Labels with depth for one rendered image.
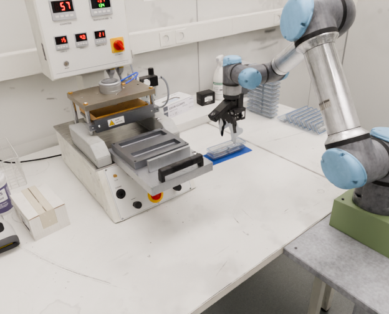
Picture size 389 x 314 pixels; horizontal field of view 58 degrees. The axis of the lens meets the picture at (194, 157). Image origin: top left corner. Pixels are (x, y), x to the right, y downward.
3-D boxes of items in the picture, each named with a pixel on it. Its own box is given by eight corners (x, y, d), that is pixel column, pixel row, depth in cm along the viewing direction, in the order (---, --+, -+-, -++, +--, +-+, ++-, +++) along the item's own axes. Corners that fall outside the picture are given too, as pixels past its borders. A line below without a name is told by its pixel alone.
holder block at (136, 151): (111, 150, 117) (111, 143, 116) (163, 133, 127) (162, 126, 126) (135, 170, 105) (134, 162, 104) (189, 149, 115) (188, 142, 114)
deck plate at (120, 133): (53, 127, 147) (52, 125, 147) (127, 107, 165) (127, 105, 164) (95, 172, 114) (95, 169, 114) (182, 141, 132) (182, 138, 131)
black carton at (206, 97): (196, 103, 201) (196, 91, 198) (209, 99, 205) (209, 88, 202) (202, 106, 197) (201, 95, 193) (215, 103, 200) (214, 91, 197)
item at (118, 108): (80, 114, 133) (75, 90, 129) (132, 100, 144) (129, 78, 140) (98, 128, 121) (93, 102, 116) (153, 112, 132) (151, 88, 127)
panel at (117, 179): (120, 221, 118) (102, 169, 115) (192, 189, 133) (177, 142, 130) (122, 222, 116) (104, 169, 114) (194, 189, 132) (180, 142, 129)
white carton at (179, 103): (149, 115, 188) (147, 102, 184) (179, 103, 202) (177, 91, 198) (164, 121, 180) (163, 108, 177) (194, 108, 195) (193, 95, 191)
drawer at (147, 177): (108, 159, 120) (105, 138, 116) (163, 140, 131) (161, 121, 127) (152, 199, 99) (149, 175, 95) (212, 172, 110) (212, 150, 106)
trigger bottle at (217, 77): (215, 95, 212) (215, 53, 200) (228, 96, 209) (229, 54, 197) (211, 99, 205) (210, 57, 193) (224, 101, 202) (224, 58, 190)
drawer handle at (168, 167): (158, 180, 100) (157, 168, 98) (199, 163, 108) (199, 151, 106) (161, 183, 99) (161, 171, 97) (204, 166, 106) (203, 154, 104)
